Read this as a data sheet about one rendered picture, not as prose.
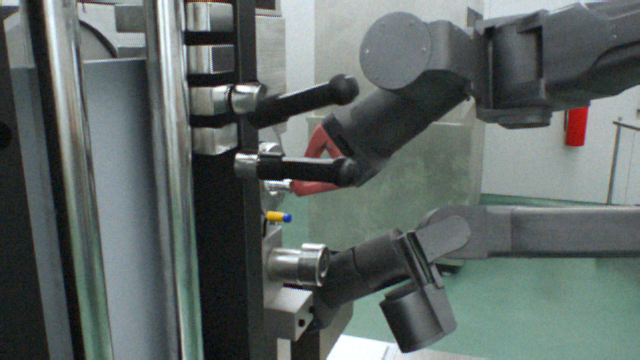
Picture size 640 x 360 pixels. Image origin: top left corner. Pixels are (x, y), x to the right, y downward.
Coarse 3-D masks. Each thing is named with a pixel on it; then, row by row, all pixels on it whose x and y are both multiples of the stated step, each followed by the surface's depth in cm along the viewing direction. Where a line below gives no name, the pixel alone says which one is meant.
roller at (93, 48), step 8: (8, 32) 30; (16, 32) 30; (88, 32) 36; (8, 40) 30; (16, 40) 30; (88, 40) 36; (96, 40) 36; (8, 48) 30; (16, 48) 30; (88, 48) 36; (96, 48) 36; (104, 48) 37; (16, 56) 31; (24, 56) 31; (88, 56) 36; (96, 56) 36; (104, 56) 37; (112, 56) 38; (16, 64) 31
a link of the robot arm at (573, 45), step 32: (512, 32) 44; (544, 32) 41; (576, 32) 39; (608, 32) 37; (512, 64) 43; (544, 64) 41; (576, 64) 39; (608, 64) 37; (512, 96) 43; (544, 96) 41; (576, 96) 41; (608, 96) 41
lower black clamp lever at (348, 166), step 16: (272, 160) 25; (288, 160) 25; (304, 160) 25; (320, 160) 25; (336, 160) 24; (352, 160) 25; (272, 176) 25; (288, 176) 25; (304, 176) 25; (320, 176) 25; (336, 176) 24; (352, 176) 24
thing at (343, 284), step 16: (336, 256) 64; (352, 256) 63; (336, 272) 63; (352, 272) 62; (304, 288) 62; (320, 288) 64; (336, 288) 63; (352, 288) 62; (368, 288) 62; (320, 304) 63; (336, 304) 64; (320, 320) 62
